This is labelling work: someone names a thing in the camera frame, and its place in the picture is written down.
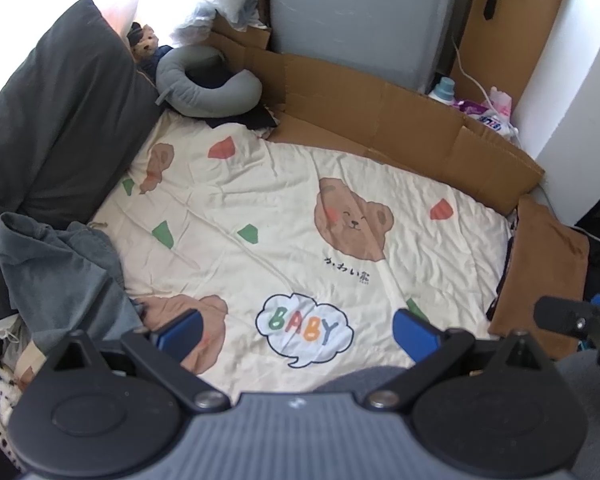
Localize dark grey pillow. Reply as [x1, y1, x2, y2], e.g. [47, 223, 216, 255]
[0, 0, 162, 315]

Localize white cable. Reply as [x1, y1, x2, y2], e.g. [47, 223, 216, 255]
[449, 34, 522, 137]

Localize grey curved neck pillow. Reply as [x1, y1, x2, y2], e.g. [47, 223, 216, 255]
[153, 44, 264, 121]

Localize cream bear print blanket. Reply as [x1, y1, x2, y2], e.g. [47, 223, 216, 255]
[86, 109, 514, 394]

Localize brown printed t-shirt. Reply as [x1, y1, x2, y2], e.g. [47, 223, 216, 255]
[487, 194, 592, 362]

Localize person's grey trousers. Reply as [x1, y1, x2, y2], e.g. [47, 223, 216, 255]
[319, 347, 600, 480]

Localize brown teddy bear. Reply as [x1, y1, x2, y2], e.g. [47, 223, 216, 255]
[125, 21, 174, 82]

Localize flattened cardboard sheet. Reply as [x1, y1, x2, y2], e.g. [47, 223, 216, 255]
[206, 11, 547, 217]

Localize blue-grey garment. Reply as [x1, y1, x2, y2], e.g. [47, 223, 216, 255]
[0, 211, 144, 357]

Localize upright cardboard panel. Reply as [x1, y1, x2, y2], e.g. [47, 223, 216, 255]
[451, 0, 574, 129]

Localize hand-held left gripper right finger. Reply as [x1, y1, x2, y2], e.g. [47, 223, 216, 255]
[365, 309, 556, 408]

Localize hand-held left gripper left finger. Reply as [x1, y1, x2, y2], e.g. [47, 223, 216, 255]
[45, 309, 231, 412]

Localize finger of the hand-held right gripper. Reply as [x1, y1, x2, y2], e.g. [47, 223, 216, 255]
[534, 295, 600, 334]

